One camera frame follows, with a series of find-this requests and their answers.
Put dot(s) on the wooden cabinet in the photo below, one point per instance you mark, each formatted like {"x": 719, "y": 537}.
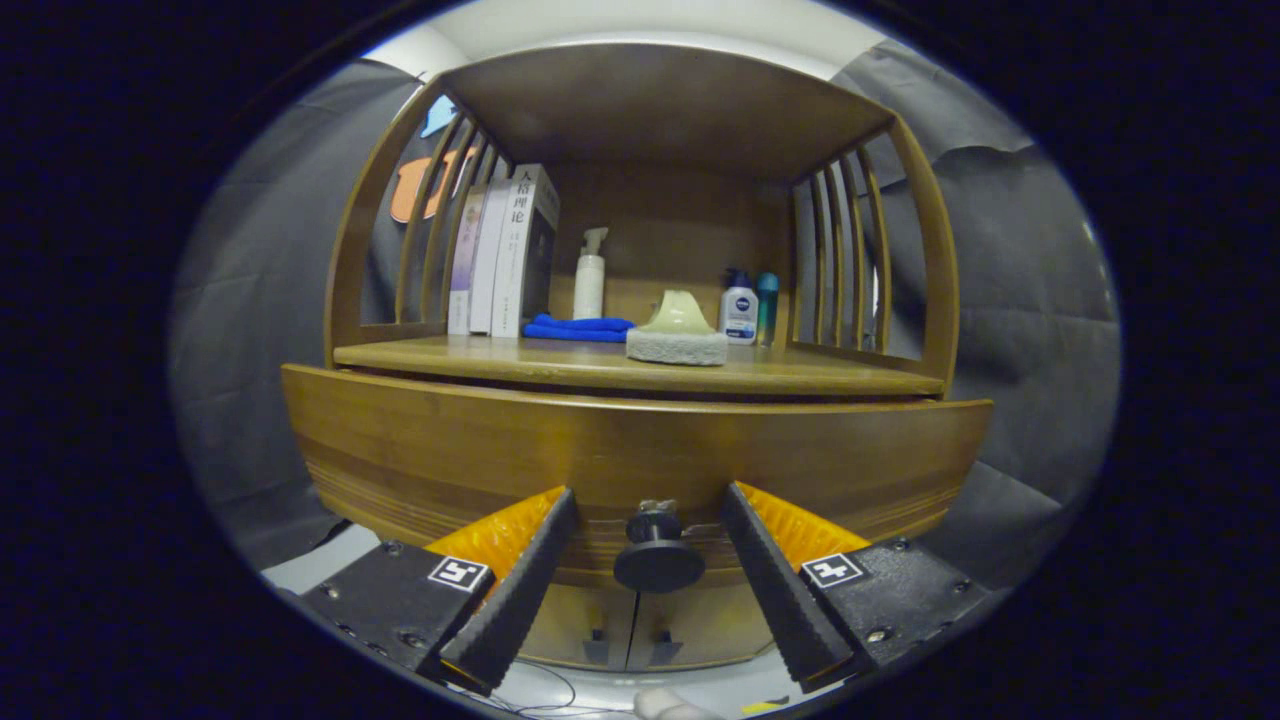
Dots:
{"x": 650, "y": 110}

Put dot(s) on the wooden countertop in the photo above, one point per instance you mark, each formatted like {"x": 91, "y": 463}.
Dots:
{"x": 560, "y": 362}

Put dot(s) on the teal cylindrical bottle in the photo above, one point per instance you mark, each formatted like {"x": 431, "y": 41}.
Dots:
{"x": 767, "y": 310}

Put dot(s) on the thin purple book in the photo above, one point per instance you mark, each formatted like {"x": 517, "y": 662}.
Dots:
{"x": 462, "y": 270}

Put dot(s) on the blue folded cloth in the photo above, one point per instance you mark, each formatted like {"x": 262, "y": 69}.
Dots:
{"x": 575, "y": 328}

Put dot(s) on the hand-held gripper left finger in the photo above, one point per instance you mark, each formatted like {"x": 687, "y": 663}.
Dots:
{"x": 515, "y": 600}

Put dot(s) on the thin white book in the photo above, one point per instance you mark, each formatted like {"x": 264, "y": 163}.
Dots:
{"x": 488, "y": 260}

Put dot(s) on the wooden drawer with black knob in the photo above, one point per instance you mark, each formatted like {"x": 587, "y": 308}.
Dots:
{"x": 500, "y": 450}

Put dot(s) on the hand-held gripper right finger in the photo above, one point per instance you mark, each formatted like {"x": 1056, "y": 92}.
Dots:
{"x": 785, "y": 600}

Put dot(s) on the wooden cabinet door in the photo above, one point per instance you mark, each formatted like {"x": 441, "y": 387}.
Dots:
{"x": 565, "y": 625}
{"x": 715, "y": 625}

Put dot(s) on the thick white and black book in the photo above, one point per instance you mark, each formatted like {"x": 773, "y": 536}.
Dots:
{"x": 515, "y": 250}

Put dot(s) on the white bottle with blue cap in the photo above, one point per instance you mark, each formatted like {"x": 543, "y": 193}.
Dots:
{"x": 738, "y": 312}

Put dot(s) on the white pump bottle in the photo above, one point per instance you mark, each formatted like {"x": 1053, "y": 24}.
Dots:
{"x": 589, "y": 285}

